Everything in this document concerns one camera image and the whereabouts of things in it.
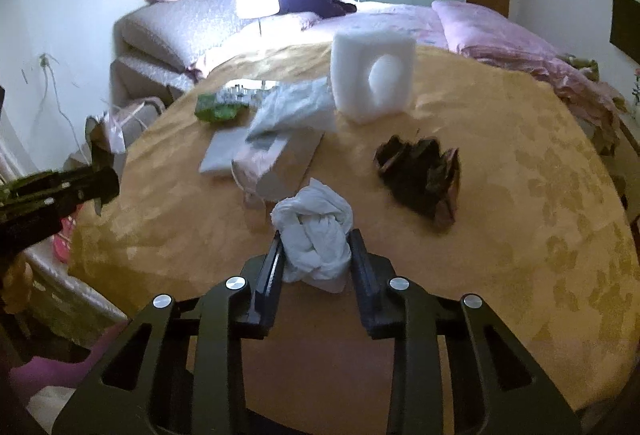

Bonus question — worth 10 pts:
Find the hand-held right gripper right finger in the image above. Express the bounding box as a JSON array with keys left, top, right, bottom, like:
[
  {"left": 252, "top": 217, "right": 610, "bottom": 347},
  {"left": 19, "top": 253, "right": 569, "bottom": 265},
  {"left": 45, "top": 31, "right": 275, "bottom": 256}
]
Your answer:
[{"left": 347, "top": 229, "right": 583, "bottom": 435}]

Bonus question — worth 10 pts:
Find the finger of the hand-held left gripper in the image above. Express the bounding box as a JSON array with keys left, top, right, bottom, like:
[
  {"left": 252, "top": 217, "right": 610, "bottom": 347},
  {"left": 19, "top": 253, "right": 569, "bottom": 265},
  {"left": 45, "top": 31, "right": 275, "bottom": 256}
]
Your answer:
[
  {"left": 10, "top": 115, "right": 126, "bottom": 190},
  {"left": 15, "top": 174, "right": 121, "bottom": 227}
]

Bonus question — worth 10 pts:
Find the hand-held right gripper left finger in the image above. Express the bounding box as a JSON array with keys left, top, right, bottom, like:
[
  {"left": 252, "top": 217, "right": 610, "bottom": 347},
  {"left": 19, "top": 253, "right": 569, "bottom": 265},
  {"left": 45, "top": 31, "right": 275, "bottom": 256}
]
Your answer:
[{"left": 52, "top": 230, "right": 288, "bottom": 435}]

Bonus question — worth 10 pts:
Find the pink plastic basket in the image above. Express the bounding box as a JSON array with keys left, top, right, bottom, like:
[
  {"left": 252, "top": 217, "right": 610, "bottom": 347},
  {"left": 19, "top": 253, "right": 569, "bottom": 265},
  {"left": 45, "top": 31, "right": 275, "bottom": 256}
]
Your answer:
[{"left": 51, "top": 208, "right": 83, "bottom": 266}]

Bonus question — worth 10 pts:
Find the white tissue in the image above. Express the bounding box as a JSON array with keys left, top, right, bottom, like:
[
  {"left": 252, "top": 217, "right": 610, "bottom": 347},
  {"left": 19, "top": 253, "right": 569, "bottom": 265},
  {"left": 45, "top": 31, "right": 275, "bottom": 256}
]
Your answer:
[{"left": 270, "top": 178, "right": 354, "bottom": 292}]

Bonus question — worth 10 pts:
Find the pale pink carton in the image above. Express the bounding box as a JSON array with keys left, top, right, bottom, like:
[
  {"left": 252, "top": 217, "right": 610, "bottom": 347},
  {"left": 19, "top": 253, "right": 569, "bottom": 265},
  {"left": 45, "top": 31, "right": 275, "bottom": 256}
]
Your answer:
[{"left": 231, "top": 135, "right": 291, "bottom": 206}]

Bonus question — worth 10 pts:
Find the dark brown wrapper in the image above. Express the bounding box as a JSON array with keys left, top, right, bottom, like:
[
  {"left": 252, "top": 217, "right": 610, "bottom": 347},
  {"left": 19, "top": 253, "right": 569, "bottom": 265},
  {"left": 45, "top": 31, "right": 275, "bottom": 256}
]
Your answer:
[{"left": 372, "top": 135, "right": 462, "bottom": 232}]

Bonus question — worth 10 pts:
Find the white paper pad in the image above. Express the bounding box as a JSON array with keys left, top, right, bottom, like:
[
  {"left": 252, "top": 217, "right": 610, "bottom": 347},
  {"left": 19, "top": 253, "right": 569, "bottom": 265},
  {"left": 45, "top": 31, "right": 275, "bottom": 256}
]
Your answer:
[{"left": 198, "top": 129, "right": 251, "bottom": 176}]

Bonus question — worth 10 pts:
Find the green snack wrapper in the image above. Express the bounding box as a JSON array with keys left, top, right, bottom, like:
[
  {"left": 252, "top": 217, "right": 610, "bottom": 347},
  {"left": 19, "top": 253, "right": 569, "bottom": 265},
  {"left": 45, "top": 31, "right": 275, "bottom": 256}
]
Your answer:
[{"left": 194, "top": 88, "right": 253, "bottom": 125}]

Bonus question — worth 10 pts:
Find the white plastic bag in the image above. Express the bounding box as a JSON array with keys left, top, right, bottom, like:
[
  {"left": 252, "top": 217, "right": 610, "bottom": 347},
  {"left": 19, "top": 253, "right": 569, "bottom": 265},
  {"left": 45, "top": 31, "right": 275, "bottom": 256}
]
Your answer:
[{"left": 246, "top": 79, "right": 337, "bottom": 142}]

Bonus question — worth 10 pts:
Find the white foam block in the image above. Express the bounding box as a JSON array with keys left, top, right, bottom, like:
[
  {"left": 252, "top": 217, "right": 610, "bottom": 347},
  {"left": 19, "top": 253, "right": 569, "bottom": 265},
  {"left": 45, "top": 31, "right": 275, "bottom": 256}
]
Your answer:
[{"left": 330, "top": 28, "right": 417, "bottom": 123}]

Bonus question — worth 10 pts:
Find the person's left hand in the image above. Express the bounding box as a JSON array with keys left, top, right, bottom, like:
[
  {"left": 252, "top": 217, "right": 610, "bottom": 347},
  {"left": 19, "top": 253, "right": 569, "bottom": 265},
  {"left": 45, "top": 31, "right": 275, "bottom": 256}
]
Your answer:
[{"left": 0, "top": 260, "right": 31, "bottom": 313}]

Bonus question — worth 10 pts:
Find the grey fabric nightstand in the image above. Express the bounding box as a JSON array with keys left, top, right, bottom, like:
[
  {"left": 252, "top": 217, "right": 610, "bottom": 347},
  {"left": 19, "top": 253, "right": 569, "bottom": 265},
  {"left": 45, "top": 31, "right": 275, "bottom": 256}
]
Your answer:
[{"left": 64, "top": 102, "right": 161, "bottom": 171}]

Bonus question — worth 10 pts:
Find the grey upholstered bed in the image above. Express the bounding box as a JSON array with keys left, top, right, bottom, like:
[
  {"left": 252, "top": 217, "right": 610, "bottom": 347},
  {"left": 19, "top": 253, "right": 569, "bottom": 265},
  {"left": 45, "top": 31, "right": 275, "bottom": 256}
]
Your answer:
[{"left": 110, "top": 0, "right": 626, "bottom": 166}]

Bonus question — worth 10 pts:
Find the grey headboard cushion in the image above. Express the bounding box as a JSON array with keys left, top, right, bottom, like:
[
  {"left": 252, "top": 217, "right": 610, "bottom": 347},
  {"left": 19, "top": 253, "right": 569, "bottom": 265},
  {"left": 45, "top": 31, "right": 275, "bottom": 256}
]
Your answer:
[{"left": 114, "top": 0, "right": 261, "bottom": 71}]

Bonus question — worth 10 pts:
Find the pink floral bed sheet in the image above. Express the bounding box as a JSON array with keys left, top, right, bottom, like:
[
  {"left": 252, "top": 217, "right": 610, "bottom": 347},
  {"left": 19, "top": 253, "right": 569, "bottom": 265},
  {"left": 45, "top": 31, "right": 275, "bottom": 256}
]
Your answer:
[{"left": 187, "top": 0, "right": 451, "bottom": 81}]

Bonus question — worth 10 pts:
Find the pink folded quilt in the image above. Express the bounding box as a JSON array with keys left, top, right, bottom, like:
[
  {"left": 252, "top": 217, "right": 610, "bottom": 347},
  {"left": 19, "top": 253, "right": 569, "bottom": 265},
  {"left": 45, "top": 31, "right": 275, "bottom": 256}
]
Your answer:
[{"left": 431, "top": 0, "right": 626, "bottom": 156}]

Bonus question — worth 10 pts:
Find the green patterned cloth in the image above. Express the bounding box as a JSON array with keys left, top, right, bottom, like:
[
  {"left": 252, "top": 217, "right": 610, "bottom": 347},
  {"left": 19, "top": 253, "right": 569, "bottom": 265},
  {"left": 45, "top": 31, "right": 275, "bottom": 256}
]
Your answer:
[{"left": 565, "top": 54, "right": 601, "bottom": 83}]

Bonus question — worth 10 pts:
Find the black wall television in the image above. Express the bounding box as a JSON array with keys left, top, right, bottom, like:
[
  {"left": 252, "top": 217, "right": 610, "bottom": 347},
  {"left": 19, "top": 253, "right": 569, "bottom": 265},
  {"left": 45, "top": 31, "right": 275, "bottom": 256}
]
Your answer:
[{"left": 611, "top": 0, "right": 640, "bottom": 66}]

